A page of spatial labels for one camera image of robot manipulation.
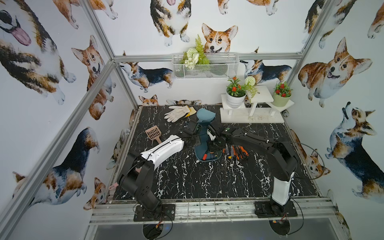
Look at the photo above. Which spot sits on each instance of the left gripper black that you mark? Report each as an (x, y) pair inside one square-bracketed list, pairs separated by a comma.
[(192, 137)]

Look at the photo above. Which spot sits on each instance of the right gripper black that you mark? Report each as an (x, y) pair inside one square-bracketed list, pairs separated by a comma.
[(210, 147)]

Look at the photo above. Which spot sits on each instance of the orange screwdriver large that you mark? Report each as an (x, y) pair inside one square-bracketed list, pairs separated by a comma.
[(238, 155)]

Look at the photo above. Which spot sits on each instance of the teal storage box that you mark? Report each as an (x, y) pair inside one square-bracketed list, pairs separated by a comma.
[(207, 135)]

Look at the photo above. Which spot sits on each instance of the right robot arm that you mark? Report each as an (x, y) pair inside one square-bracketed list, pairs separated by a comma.
[(281, 156)]

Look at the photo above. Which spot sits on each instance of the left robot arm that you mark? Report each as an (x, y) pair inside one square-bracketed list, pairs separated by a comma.
[(138, 180)]

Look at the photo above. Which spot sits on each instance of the yellow cloth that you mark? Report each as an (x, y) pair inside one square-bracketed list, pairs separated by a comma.
[(191, 112)]

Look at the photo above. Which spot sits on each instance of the blue plastic dustpan scoop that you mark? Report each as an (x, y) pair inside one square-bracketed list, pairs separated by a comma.
[(205, 117)]

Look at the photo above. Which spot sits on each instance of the white work glove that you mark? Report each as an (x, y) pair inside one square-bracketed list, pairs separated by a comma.
[(176, 113)]

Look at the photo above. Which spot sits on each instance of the brown slotted scoop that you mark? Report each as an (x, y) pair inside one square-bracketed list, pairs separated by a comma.
[(154, 133)]

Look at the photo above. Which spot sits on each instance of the white potted red flowers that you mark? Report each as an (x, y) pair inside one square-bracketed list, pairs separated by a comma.
[(236, 92)]

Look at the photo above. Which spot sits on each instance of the white stepped stand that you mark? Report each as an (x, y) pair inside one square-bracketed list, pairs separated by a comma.
[(261, 111)]

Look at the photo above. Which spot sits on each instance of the green white artificial plant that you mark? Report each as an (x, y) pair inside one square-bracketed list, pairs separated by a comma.
[(195, 56)]

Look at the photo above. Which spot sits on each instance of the green potted red flowers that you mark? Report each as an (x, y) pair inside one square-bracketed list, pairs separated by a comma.
[(281, 95)]

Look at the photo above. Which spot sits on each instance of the white wire wall basket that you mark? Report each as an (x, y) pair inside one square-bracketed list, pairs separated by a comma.
[(221, 66)]

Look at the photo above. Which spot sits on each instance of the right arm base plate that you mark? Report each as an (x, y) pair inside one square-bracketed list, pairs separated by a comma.
[(271, 209)]

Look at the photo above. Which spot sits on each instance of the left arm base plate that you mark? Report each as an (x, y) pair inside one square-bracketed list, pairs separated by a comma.
[(165, 212)]

